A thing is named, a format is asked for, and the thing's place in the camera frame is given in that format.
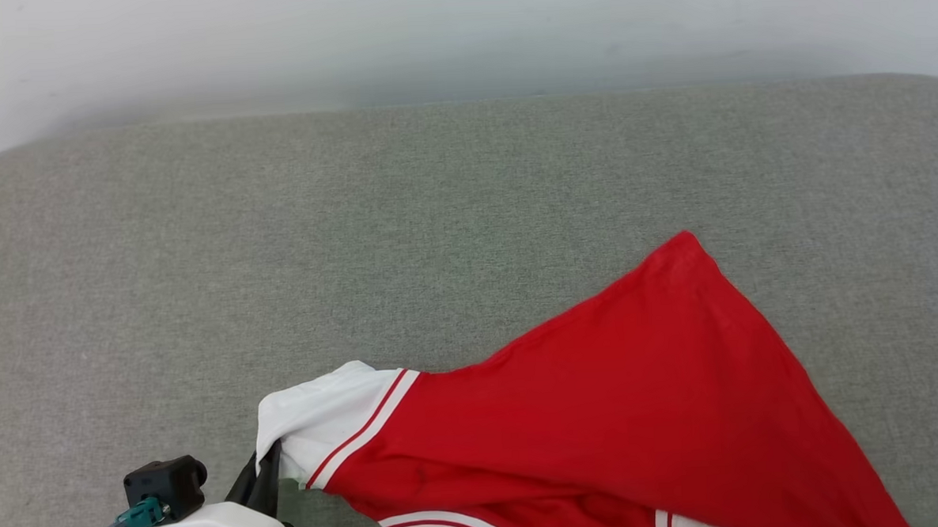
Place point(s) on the red garment with white trim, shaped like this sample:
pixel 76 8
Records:
pixel 642 414

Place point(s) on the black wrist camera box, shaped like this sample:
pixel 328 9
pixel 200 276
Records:
pixel 166 481

